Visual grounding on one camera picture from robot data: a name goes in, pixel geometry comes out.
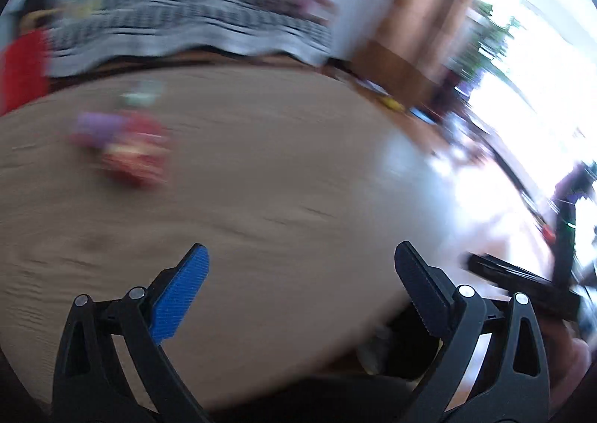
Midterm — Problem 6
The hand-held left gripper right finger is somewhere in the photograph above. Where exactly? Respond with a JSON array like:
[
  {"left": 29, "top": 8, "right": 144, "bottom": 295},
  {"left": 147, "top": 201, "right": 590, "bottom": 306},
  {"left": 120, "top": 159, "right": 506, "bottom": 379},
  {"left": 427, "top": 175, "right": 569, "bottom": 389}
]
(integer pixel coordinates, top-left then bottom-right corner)
[{"left": 394, "top": 241, "right": 551, "bottom": 423}]

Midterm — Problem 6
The brown wooden cabinet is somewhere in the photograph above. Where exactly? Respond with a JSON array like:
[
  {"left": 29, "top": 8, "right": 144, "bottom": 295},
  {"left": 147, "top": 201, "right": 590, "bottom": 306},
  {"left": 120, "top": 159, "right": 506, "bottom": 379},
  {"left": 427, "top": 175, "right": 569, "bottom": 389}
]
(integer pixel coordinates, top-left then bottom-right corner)
[{"left": 349, "top": 0, "right": 496, "bottom": 103}]

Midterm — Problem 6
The small red cigarette box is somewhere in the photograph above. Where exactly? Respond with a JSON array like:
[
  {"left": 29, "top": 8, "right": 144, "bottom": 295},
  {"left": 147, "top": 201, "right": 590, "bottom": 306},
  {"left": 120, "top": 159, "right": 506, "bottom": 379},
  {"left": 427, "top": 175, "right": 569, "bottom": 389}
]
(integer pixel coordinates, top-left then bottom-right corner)
[{"left": 96, "top": 112, "right": 172, "bottom": 188}]

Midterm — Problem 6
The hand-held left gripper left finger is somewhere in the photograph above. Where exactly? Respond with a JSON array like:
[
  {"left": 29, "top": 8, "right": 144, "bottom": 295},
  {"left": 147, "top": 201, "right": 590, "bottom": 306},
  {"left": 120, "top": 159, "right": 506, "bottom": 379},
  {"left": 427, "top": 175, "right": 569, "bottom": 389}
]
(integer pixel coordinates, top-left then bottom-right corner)
[{"left": 52, "top": 243, "right": 211, "bottom": 423}]

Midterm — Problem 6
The blue white wrapper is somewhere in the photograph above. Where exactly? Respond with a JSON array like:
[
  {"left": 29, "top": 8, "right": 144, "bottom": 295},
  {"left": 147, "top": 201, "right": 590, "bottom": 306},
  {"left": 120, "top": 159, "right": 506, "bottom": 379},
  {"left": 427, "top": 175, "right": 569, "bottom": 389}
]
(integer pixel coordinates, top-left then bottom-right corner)
[{"left": 68, "top": 112, "right": 124, "bottom": 148}]

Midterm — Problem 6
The green potted plant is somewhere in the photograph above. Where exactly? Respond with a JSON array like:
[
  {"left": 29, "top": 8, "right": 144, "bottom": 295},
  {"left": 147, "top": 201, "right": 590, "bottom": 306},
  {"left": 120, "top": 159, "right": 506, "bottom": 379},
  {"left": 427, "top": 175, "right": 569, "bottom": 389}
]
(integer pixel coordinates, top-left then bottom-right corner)
[{"left": 464, "top": 1, "right": 525, "bottom": 85}]

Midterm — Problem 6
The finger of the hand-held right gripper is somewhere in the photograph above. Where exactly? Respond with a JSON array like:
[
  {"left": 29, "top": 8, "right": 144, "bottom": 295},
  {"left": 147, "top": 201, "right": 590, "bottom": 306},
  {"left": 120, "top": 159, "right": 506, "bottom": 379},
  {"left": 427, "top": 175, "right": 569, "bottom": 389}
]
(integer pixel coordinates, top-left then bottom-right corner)
[{"left": 465, "top": 253, "right": 582, "bottom": 321}]

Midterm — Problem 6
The clear plastic bag green label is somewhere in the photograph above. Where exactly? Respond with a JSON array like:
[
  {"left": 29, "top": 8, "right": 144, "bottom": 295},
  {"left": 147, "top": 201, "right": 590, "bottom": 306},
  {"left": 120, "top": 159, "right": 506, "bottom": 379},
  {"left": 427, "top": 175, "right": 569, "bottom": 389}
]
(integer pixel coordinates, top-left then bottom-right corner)
[{"left": 119, "top": 80, "right": 166, "bottom": 109}]

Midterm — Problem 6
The black white striped sofa cover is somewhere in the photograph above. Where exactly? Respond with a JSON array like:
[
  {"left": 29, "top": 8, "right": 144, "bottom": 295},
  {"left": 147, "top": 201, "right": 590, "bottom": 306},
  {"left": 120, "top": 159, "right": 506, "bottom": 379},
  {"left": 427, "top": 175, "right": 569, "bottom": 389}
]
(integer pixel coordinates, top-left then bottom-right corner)
[{"left": 46, "top": 0, "right": 337, "bottom": 79}]

